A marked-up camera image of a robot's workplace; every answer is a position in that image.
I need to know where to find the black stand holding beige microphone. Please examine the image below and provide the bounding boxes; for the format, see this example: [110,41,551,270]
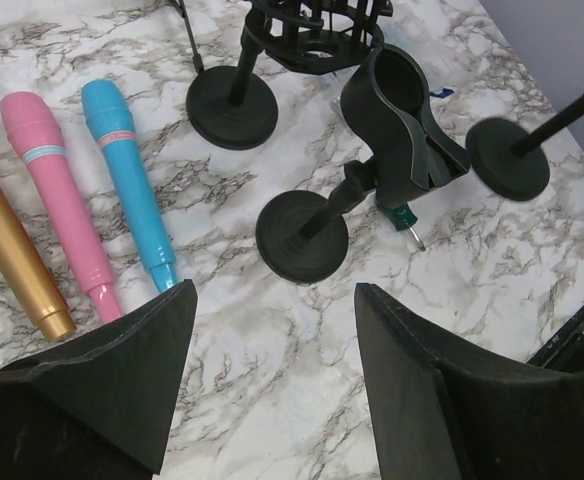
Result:
[465,92,584,202]

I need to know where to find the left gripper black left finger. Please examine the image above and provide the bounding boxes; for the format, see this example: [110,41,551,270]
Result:
[0,280,197,479]

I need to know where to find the black stand holding teal microphone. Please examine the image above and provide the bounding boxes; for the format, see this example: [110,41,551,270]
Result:
[256,47,471,284]

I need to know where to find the black tripod shock mount stand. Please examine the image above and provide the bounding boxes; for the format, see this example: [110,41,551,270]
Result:
[170,0,204,74]

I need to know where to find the green handled screwdriver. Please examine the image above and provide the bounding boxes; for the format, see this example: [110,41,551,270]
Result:
[377,203,426,251]

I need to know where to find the black round-base shock mount stand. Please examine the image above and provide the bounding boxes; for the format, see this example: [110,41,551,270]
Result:
[185,0,396,151]

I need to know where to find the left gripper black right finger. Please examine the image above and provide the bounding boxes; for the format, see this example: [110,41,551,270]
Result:
[354,283,584,479]

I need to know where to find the gold microphone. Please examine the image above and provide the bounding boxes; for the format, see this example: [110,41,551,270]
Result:
[0,188,76,342]

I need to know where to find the teal microphone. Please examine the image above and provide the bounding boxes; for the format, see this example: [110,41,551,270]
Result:
[81,79,178,292]

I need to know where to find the pink microphone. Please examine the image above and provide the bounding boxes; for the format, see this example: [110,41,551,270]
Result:
[0,91,123,323]

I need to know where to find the clear plastic screw box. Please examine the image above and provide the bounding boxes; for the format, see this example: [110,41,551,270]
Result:
[321,19,456,101]

